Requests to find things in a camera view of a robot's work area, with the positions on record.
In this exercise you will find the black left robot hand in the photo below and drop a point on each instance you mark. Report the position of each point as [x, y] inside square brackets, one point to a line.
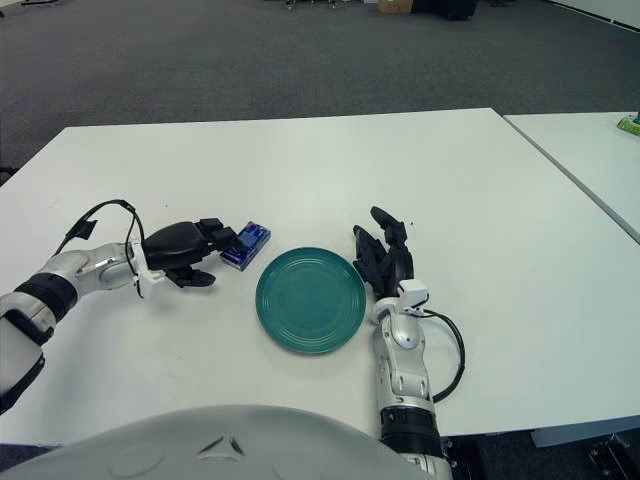
[175, 245]

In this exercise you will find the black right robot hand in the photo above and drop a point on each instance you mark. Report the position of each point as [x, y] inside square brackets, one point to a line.
[397, 262]

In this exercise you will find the blue gum box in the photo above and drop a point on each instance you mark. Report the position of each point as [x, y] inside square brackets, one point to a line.
[252, 240]

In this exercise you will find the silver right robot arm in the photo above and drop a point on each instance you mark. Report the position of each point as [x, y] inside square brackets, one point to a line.
[405, 370]

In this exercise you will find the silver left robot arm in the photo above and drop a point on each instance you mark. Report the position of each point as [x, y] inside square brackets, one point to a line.
[100, 265]

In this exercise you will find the teal round plate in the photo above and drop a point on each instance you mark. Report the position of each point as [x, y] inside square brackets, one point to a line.
[310, 300]

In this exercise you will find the grey robot torso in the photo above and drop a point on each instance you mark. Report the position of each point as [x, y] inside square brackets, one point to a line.
[225, 450]

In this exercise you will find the brown cardboard box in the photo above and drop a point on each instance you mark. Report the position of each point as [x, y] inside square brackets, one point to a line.
[395, 6]

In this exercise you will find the black furniture block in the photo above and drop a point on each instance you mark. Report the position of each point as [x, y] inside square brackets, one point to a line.
[445, 7]

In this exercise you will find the green box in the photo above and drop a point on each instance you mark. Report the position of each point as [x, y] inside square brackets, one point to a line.
[629, 124]

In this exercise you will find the black metal stand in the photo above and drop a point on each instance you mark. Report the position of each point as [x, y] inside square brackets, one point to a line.
[607, 452]

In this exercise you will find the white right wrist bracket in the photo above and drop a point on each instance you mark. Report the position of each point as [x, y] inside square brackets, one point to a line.
[412, 292]

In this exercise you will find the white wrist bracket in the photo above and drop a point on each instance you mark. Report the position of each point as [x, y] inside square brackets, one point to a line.
[147, 282]
[412, 292]

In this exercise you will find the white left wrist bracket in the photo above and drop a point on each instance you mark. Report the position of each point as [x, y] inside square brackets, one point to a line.
[147, 282]

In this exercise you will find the grey table frame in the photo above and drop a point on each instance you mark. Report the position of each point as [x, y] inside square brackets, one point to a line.
[575, 436]

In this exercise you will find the black wheeled frame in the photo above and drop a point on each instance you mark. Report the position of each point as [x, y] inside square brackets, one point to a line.
[290, 4]

